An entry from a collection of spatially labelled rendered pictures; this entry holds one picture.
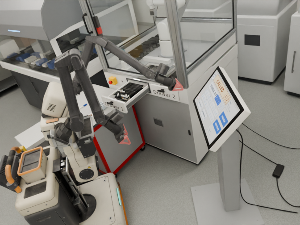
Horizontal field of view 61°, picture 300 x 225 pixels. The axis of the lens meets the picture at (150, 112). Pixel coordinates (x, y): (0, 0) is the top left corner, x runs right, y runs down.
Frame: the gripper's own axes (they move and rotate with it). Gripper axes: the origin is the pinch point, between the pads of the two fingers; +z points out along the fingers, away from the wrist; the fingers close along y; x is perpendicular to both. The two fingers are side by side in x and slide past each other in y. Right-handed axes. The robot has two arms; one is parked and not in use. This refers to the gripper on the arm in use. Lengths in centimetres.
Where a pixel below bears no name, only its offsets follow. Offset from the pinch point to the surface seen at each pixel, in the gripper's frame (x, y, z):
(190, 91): 11.4, 27.4, 19.3
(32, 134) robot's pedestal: 112, 32, -87
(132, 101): 44, 35, -18
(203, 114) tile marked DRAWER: 2.8, -19.5, 14.4
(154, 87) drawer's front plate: 28, 45, -4
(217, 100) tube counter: -11.3, -22.5, 14.9
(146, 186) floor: 117, 15, 30
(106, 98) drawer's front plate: 54, 40, -39
